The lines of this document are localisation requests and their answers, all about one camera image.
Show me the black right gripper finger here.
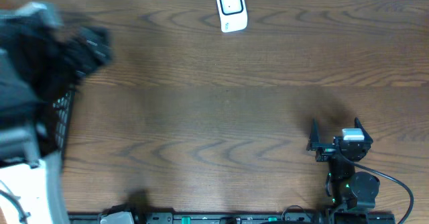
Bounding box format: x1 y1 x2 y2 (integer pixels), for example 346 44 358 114
354 117 372 142
308 119 320 144

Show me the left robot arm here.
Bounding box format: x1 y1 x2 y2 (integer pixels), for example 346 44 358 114
1 1 112 223

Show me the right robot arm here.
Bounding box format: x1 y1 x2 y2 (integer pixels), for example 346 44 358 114
306 118 395 224

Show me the grey plastic basket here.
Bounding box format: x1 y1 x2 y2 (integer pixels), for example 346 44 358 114
53 89 75 161

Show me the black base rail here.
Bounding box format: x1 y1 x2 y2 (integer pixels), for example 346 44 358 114
68 211 396 224

